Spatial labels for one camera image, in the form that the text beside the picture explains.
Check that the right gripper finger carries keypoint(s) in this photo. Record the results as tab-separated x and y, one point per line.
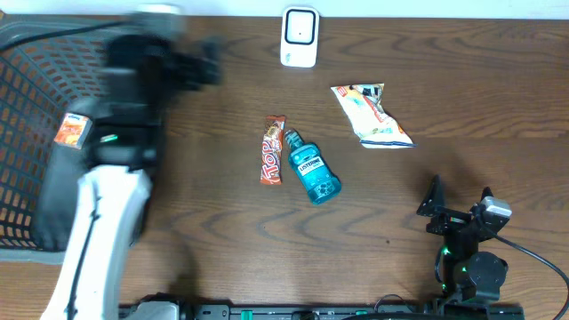
434	200
486	192

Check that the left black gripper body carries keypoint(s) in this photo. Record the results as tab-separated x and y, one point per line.
177	68

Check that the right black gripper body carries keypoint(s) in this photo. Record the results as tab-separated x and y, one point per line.
450	221

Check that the yellow white snack bag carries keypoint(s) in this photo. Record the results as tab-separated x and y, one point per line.
374	126

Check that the orange chocolate bar wrapper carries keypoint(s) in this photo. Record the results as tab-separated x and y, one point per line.
271	150

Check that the small orange box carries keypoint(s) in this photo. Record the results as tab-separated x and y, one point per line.
73	131

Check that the blue mouthwash bottle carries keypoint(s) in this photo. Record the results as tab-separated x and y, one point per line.
311	169

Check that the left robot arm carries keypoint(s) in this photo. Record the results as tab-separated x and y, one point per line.
124	150

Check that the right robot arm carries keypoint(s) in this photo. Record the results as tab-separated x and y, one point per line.
469	278

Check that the white barcode scanner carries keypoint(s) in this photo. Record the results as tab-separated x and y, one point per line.
299	37

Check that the grey plastic shopping basket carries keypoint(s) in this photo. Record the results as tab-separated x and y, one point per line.
50	66

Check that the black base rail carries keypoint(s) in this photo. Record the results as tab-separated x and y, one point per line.
333	312

